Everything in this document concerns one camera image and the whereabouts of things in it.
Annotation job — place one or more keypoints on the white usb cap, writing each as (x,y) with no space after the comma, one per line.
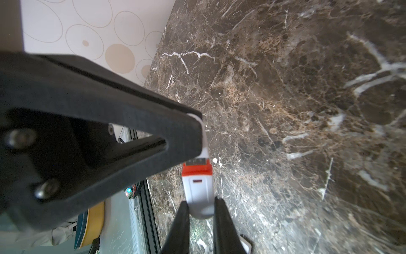
(197,179)
(205,150)

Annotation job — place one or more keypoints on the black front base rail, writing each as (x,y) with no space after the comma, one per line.
(148,219)

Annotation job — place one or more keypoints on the white usb drive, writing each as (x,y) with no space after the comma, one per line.
(246,245)

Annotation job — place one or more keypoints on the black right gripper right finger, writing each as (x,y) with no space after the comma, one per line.
(226,238)

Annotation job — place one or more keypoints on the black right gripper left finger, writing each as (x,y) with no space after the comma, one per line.
(178,238)

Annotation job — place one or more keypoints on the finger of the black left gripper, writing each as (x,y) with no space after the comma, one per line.
(73,134)

